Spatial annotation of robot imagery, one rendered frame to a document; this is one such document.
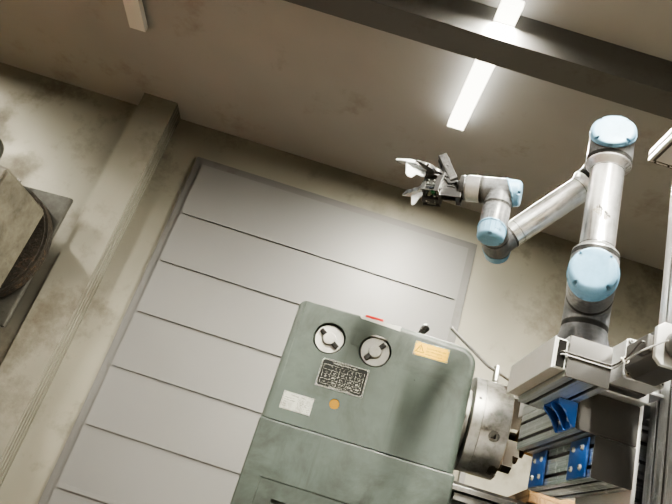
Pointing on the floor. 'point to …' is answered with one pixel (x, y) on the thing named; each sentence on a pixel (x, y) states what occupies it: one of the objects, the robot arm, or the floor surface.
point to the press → (24, 235)
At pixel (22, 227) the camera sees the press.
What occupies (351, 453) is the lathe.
